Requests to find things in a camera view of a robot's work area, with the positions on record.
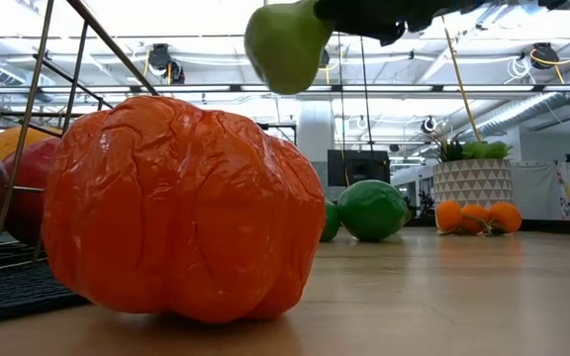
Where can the green pear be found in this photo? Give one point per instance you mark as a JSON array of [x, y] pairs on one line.
[[285, 49]]

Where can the orange tangerine cluster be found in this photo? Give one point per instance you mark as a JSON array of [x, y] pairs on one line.
[[505, 217]]

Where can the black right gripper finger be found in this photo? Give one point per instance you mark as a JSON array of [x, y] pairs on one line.
[[369, 20]]

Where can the small green lime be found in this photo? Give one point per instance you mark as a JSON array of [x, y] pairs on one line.
[[332, 222]]

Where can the large green lime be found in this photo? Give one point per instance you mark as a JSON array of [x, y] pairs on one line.
[[372, 210]]

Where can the red pomegranate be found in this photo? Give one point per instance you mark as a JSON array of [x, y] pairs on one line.
[[30, 193]]

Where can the succulent in white patterned pot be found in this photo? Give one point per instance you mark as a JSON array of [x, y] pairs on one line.
[[473, 183]]

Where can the white sheet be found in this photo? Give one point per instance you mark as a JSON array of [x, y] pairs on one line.
[[537, 190]]

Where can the yellow mango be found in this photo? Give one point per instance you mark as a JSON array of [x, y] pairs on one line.
[[10, 143]]

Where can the small orange pumpkin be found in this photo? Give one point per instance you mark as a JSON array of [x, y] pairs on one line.
[[181, 212]]

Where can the round dark blue placemat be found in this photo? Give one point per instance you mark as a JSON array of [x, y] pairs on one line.
[[13, 296]]

